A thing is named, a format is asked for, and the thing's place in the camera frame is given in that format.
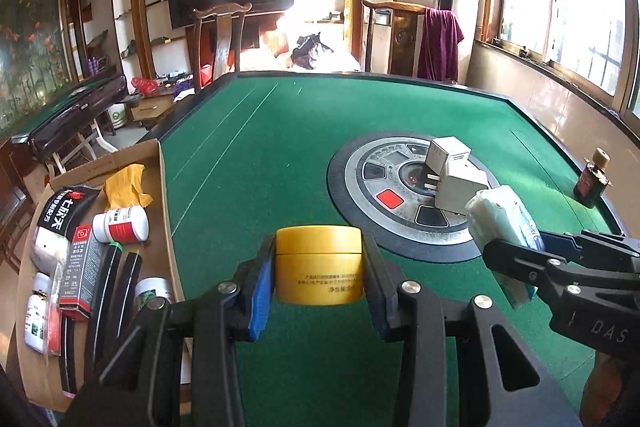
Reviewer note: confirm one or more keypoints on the black and white pouch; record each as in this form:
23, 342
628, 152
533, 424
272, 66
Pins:
57, 217

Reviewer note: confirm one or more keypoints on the black marker pink caps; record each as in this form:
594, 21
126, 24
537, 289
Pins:
127, 292

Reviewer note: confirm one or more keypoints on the purple bottle pair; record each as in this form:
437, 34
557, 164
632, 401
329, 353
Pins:
93, 66

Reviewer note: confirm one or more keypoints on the yellow jar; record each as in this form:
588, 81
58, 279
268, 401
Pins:
320, 267

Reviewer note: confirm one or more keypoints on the white bottle red label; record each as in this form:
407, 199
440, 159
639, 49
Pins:
122, 227

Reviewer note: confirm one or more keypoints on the red and grey glue box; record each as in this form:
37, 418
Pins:
82, 272

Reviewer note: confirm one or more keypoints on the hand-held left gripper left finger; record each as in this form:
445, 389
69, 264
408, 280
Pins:
262, 297

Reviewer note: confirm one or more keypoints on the person's right hand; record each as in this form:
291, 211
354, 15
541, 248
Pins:
602, 387

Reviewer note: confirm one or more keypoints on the yellow packet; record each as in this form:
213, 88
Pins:
127, 184

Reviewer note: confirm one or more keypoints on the dark wooden stool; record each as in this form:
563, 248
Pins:
12, 202

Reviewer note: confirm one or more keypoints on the purple cloth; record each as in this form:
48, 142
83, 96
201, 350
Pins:
440, 44

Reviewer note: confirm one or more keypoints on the dark perfume bottle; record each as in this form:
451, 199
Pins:
590, 184

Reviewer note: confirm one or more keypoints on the wooden chair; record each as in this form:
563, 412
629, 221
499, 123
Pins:
402, 39
222, 42

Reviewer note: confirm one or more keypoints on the dark framed mahjong table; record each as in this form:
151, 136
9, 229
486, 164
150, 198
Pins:
70, 107

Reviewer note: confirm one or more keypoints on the white power adapter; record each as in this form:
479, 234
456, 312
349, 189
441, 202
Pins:
462, 189
447, 154

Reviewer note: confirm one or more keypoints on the white and green bucket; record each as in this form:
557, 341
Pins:
117, 119

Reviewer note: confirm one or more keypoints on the cardboard box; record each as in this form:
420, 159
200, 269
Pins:
162, 217

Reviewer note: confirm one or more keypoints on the red plastic bag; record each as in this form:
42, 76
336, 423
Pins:
143, 85

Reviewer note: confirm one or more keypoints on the floral wall mural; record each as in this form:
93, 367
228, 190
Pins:
30, 52

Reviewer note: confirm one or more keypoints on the black marker green cap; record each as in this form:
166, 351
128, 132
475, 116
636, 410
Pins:
107, 287

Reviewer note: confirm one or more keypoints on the round mahjong table centre panel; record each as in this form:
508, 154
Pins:
400, 219

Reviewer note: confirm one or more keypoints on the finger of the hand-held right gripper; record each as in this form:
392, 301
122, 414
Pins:
510, 257
560, 242

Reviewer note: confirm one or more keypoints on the red cloth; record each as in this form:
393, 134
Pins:
206, 76

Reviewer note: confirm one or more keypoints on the pale tissue pack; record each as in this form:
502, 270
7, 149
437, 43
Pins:
500, 212

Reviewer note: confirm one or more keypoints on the black and white clothing pile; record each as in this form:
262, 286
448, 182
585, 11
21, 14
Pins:
310, 49

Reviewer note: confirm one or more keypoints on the low wooden cabinet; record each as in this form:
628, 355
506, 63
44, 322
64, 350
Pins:
150, 107

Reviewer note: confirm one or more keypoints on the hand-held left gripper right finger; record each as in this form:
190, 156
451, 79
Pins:
375, 292

